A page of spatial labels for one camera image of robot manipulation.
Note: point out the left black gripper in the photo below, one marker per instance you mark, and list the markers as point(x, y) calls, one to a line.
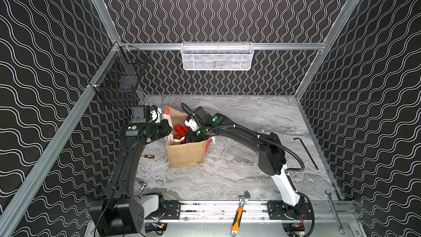
point(165, 129)

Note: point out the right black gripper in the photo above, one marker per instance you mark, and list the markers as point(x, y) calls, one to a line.
point(191, 136)

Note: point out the purple flashlight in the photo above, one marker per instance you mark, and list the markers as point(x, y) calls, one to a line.
point(176, 142)

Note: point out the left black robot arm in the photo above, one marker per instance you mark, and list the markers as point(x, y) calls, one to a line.
point(117, 212)

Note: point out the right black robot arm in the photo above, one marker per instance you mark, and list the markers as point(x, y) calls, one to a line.
point(274, 159)

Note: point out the yellow black screwdriver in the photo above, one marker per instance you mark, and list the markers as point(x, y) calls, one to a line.
point(148, 156)

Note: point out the orange adjustable wrench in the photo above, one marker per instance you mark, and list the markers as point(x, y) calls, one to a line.
point(237, 221)

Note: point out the black hex key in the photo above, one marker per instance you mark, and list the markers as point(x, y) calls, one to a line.
point(308, 152)

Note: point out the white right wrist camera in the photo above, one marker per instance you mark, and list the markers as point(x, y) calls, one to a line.
point(191, 123)

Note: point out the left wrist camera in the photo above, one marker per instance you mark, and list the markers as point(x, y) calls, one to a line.
point(143, 114)

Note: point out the black wire basket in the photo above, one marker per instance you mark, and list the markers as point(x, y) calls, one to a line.
point(120, 86)

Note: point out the white wire basket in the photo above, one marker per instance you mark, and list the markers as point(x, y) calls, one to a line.
point(217, 56)

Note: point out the metal base rail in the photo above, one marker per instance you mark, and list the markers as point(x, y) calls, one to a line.
point(254, 211)

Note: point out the aluminium corner post right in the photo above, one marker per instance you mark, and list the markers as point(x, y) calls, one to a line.
point(331, 38)

